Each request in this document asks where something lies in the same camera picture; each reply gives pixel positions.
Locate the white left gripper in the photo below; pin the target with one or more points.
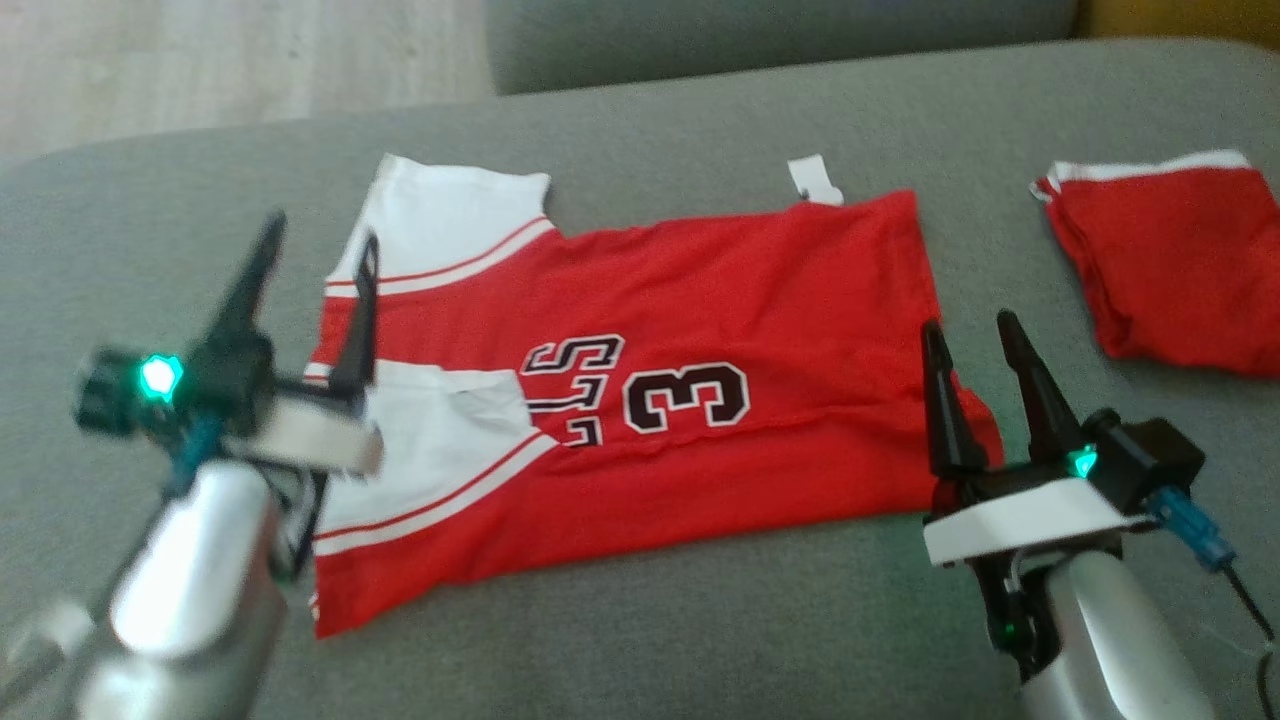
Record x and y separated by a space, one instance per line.
310 430

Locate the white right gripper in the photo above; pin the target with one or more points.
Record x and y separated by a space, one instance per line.
1020 520

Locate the red shorts with white stripe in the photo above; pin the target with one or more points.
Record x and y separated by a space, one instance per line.
1180 270

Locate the red basketball jersey shirt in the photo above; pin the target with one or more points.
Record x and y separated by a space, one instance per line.
700 300

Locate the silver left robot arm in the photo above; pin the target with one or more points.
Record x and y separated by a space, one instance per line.
190 580

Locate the grey fabric sofa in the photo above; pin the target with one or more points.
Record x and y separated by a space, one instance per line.
700 640

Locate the yellow sofa backrest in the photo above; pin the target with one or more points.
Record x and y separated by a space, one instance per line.
1180 18

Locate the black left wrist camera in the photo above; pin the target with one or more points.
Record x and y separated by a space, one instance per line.
225 380

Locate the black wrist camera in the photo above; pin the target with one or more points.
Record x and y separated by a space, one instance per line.
225 380
1150 460

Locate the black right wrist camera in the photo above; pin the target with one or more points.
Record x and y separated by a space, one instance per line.
1150 460

